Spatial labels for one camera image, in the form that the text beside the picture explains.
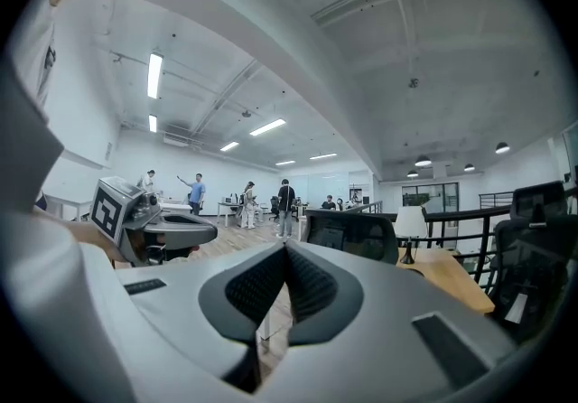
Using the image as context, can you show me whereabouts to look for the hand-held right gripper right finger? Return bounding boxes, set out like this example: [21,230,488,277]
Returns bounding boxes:
[259,239,523,403]

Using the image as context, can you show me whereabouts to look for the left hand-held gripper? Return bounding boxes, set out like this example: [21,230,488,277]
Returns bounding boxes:
[89,174,219,267]

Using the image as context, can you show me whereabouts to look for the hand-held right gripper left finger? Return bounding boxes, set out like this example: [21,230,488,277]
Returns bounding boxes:
[0,210,287,403]

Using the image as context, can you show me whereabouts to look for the person's left forearm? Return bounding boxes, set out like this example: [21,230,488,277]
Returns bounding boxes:
[34,205,119,263]

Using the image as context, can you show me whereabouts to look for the wooden desk white legs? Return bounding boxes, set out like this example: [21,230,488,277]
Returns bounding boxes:
[260,247,497,342]

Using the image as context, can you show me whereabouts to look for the white shade table lamp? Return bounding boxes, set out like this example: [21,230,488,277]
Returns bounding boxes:
[394,205,428,265]

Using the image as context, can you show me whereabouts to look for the black metal railing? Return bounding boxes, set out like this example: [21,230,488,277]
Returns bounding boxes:
[347,192,578,289]

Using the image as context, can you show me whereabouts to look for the person's white shirt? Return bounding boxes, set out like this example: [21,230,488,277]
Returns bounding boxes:
[8,0,123,122]

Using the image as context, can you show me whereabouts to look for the black framed glass wall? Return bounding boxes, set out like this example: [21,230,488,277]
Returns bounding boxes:
[401,183,461,214]

